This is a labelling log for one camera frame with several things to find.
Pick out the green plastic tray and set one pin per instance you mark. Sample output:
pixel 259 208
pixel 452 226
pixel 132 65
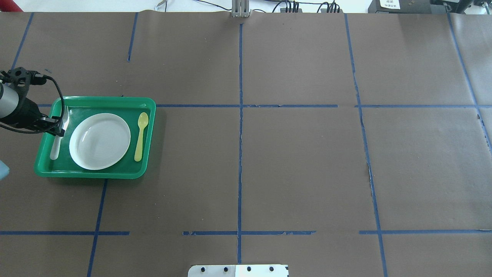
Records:
pixel 82 107

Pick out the aluminium frame post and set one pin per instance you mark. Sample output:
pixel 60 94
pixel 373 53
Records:
pixel 240 8

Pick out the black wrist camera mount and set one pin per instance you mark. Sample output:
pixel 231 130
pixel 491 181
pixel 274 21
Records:
pixel 22 78

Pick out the white round plate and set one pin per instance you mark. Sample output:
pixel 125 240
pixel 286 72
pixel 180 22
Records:
pixel 100 141

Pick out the black box computer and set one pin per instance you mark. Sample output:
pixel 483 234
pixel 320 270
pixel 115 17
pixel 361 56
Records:
pixel 406 7

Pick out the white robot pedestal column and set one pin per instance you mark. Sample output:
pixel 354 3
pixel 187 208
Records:
pixel 239 270

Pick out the yellow plastic spoon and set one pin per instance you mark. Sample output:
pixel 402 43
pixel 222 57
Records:
pixel 142 123

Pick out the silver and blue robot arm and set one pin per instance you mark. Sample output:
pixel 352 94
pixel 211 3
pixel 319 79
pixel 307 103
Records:
pixel 10 98

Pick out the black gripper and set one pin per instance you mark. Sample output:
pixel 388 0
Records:
pixel 24 112

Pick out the white plastic fork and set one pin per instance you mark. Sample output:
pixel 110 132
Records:
pixel 54 154

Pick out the brown paper table cover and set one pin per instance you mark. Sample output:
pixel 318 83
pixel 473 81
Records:
pixel 345 145

